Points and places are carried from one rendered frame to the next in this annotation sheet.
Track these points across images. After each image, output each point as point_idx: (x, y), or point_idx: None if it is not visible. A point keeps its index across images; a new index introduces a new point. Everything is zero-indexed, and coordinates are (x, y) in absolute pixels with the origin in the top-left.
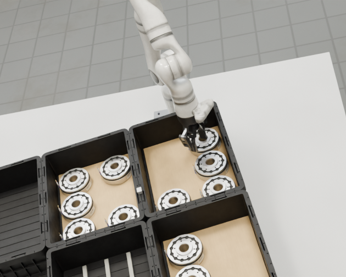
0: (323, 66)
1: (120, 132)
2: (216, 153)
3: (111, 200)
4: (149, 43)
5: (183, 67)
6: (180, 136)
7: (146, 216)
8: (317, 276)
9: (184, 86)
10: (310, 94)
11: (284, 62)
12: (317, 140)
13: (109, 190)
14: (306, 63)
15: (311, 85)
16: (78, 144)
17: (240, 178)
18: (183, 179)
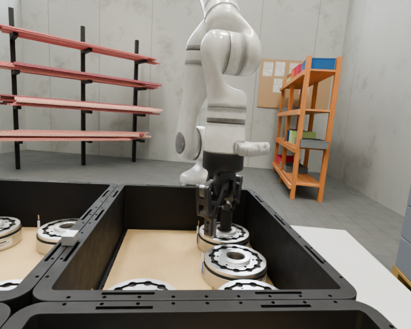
0: (344, 237)
1: (105, 184)
2: (244, 250)
3: (18, 275)
4: (192, 81)
5: (250, 44)
6: (199, 185)
7: (33, 297)
8: None
9: (237, 89)
10: (340, 254)
11: (300, 227)
12: (378, 303)
13: (29, 260)
14: (323, 232)
15: (338, 248)
16: (34, 181)
17: (334, 273)
18: (175, 278)
